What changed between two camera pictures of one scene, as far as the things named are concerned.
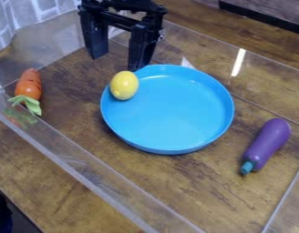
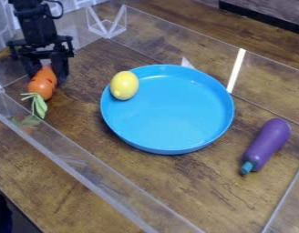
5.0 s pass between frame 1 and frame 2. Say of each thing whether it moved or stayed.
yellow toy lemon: stayed
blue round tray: stayed
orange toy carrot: moved
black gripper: moved
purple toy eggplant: stayed
